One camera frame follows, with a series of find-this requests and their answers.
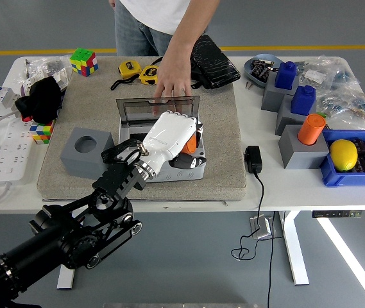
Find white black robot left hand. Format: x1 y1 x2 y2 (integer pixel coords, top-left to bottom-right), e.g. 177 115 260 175
139 110 207 176

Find person's left hand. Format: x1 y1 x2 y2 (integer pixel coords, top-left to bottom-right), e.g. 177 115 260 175
151 54 193 117

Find orange cylindrical battery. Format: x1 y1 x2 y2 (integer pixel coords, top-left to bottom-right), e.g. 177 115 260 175
298 114 327 146
182 133 199 154

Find grey plastic junction box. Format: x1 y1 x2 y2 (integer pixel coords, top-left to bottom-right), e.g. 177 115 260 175
116 118 206 183

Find smoky transparent hinged lid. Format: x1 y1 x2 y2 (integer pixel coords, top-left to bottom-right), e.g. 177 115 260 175
115 94 201 124

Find yellow tape measure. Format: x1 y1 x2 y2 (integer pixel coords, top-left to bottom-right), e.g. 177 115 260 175
139 65 162 86
110 60 144 90

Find grey-brown mat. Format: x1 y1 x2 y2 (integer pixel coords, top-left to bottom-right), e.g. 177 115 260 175
37 56 248 202

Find person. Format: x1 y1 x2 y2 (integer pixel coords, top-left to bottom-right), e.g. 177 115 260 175
110 0 196 57

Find blue-grey dish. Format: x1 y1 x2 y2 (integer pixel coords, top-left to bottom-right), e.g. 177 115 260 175
244 53 286 88

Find black power adapter plug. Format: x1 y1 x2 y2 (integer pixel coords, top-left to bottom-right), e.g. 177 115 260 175
244 145 264 175

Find grey cube holder round socket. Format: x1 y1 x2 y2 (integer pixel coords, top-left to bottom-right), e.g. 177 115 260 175
60 126 118 182
278 124 330 170

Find large Rubik's cube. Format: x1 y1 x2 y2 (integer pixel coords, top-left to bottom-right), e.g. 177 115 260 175
69 47 99 78

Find black table control panel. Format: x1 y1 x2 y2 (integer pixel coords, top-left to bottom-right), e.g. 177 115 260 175
312 210 363 219

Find small white plastic part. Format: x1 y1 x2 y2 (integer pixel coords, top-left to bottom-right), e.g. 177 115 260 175
53 68 71 90

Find blue plastic block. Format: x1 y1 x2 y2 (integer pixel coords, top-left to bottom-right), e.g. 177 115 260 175
275 61 300 90
290 85 318 116

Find clear bags small parts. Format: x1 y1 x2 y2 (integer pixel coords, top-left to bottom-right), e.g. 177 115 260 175
24 56 74 94

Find blue plastic bin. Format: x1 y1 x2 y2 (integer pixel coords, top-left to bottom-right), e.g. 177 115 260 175
319 129 365 189

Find small Rubik's cube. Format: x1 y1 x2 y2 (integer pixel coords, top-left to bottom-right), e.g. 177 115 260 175
29 120 56 145

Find black cloth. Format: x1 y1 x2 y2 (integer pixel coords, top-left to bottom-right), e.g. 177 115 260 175
14 76 65 124

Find silver metal floor device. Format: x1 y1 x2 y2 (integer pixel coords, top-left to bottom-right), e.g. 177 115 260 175
249 216 273 241

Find clear bag white label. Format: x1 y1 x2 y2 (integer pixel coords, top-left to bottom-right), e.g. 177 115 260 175
298 56 343 90

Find yellow lemon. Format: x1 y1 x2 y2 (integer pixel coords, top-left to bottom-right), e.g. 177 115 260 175
329 139 359 173

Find white power strip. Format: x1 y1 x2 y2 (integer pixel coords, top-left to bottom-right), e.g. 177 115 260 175
0 119 38 185

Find clear bag blue components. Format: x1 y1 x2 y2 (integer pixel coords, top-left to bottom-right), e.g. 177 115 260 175
331 65 362 96

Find large clear bag of components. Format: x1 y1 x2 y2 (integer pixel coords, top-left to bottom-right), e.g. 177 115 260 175
316 88 365 131

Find black pouch with strap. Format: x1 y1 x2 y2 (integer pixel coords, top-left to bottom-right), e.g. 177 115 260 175
151 34 242 90

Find black table power cable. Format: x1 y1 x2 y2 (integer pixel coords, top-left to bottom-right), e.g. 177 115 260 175
266 210 285 308

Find black adapter cord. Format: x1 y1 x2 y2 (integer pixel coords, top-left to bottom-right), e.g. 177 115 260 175
230 171 266 261

